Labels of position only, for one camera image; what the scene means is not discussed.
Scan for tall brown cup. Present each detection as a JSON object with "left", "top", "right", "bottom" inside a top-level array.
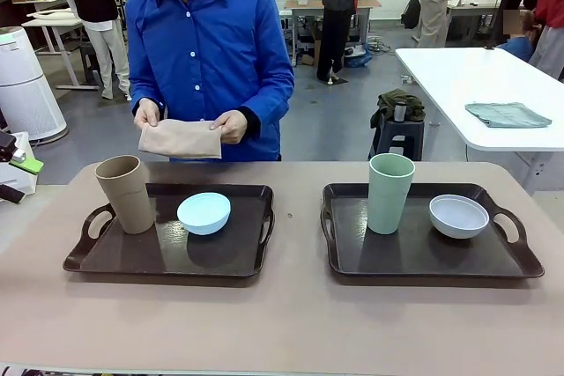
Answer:
[{"left": 94, "top": 154, "right": 156, "bottom": 235}]

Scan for beige cloth mat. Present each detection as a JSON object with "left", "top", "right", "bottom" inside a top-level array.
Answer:
[{"left": 137, "top": 118, "right": 223, "bottom": 160}]

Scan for light blue bowl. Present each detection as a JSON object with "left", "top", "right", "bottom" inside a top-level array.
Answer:
[{"left": 176, "top": 192, "right": 232, "bottom": 237}]

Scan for grey green cloth mat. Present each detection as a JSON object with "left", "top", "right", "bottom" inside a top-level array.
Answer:
[{"left": 464, "top": 101, "right": 553, "bottom": 129}]

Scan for person left forearm blue sleeve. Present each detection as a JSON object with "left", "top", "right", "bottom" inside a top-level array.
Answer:
[{"left": 240, "top": 71, "right": 295, "bottom": 131}]

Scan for person right forearm blue sleeve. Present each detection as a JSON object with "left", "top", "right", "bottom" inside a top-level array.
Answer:
[{"left": 130, "top": 65, "right": 167, "bottom": 115}]

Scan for person right hand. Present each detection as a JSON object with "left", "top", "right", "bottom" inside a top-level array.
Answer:
[{"left": 133, "top": 98, "right": 167, "bottom": 129}]

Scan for person left hand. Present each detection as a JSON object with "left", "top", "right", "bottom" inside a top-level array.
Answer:
[{"left": 208, "top": 110, "right": 249, "bottom": 146}]

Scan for white box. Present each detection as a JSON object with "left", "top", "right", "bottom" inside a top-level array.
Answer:
[{"left": 0, "top": 130, "right": 40, "bottom": 197}]

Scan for white air purifier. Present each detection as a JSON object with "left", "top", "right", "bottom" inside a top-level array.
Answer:
[{"left": 0, "top": 26, "right": 68, "bottom": 143}]

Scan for white background desk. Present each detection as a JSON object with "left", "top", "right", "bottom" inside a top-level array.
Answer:
[{"left": 20, "top": 14, "right": 101, "bottom": 91}]

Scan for white cushion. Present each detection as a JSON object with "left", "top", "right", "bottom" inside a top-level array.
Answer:
[{"left": 32, "top": 7, "right": 84, "bottom": 23}]

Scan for person blue shirt torso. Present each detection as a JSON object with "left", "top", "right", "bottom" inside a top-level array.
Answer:
[{"left": 124, "top": 0, "right": 295, "bottom": 162}]

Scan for background workbench cardboard top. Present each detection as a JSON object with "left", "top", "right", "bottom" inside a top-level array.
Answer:
[{"left": 283, "top": 0, "right": 382, "bottom": 67}]

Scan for blue bag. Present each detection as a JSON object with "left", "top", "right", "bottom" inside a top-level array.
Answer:
[{"left": 342, "top": 44, "right": 374, "bottom": 70}]

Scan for tall green cup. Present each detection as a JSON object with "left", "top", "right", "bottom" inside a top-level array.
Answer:
[{"left": 367, "top": 152, "right": 417, "bottom": 235}]

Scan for black plastic stool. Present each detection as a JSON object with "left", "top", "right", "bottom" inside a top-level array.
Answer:
[{"left": 367, "top": 116, "right": 427, "bottom": 161}]

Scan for dark green jacket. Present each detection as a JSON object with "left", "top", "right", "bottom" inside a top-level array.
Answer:
[{"left": 369, "top": 88, "right": 427, "bottom": 129}]

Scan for black backpack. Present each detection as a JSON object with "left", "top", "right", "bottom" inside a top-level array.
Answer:
[{"left": 400, "top": 0, "right": 423, "bottom": 31}]

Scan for white grey bowl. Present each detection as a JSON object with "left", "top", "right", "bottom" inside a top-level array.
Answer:
[{"left": 428, "top": 194, "right": 491, "bottom": 240}]

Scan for brown paper covered stand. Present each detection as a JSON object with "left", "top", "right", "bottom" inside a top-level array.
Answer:
[{"left": 417, "top": 0, "right": 452, "bottom": 48}]

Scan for white side table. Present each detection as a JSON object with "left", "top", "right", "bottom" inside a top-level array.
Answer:
[{"left": 394, "top": 47, "right": 564, "bottom": 195}]

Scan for grey background desk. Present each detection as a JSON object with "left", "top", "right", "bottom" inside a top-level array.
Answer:
[{"left": 447, "top": 0, "right": 508, "bottom": 43}]

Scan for seated bystander blue shirt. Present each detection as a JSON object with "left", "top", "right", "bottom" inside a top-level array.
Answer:
[{"left": 496, "top": 9, "right": 539, "bottom": 63}]

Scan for bystander red jacket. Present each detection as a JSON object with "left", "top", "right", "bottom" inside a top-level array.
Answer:
[{"left": 527, "top": 0, "right": 564, "bottom": 83}]

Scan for dark brown tray with handles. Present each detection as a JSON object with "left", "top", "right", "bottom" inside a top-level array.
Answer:
[
  {"left": 62, "top": 181, "right": 275, "bottom": 278},
  {"left": 320, "top": 181, "right": 545, "bottom": 280}
]

